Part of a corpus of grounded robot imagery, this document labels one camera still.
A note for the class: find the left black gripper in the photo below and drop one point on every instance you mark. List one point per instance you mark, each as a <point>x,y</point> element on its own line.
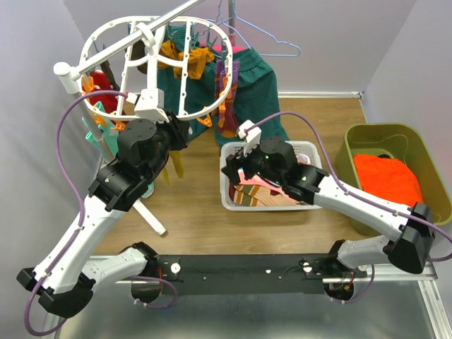
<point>179,128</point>

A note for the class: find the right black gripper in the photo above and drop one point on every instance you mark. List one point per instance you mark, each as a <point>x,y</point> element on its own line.
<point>235,162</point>

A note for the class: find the pink patterned sock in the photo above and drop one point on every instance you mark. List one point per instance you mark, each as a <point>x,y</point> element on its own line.
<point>256,180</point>

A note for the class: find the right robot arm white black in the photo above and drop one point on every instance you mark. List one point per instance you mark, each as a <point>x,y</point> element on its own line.
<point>405,236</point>

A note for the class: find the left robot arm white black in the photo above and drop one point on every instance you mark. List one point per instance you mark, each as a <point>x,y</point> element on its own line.
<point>64,281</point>

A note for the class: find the orange clothespin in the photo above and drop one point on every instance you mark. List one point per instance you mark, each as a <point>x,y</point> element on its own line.
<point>205,120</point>

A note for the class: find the striped sock in basket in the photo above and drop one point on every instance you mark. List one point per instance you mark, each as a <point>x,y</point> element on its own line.
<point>258,196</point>

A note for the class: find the green trousers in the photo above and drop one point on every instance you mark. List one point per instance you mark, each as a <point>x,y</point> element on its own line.
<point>257,93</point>

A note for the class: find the white laundry basket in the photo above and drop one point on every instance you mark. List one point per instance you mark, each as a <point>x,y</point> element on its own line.
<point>306,153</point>

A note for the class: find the purple striped hanging sock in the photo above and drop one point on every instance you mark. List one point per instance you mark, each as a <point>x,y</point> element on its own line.
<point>227,124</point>

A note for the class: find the red hanging garment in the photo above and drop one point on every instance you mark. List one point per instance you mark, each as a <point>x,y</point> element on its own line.
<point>97,81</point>

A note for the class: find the dark brown hanging sock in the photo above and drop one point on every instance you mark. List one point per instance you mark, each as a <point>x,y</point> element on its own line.
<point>105,67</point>

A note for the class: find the pink garment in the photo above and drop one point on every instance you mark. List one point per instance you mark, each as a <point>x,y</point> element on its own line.
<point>216,49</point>

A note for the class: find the orange cloth in bin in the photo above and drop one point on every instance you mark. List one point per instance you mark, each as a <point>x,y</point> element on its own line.
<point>389,179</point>

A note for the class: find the white drying rack pole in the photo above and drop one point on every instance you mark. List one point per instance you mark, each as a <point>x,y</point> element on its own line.
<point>145,28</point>

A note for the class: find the olive green plastic bin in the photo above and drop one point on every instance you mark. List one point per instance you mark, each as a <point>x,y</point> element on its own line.
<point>404,143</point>

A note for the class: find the vertical metal pole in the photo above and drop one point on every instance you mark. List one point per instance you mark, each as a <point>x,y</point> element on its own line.
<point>231,21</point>

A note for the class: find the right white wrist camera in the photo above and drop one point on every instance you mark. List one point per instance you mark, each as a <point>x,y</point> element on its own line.
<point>250,134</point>

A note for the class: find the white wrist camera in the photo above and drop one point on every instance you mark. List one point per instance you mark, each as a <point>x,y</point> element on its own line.
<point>149,105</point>
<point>250,134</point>

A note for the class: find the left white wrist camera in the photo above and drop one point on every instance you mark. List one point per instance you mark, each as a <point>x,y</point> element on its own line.
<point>149,105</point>

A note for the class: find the blue wire hanger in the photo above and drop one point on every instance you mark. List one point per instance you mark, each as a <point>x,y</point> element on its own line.
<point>277,47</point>

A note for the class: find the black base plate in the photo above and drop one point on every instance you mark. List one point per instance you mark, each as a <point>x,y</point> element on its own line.
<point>253,274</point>

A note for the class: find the aluminium rail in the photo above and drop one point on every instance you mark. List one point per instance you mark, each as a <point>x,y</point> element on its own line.
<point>383,272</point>

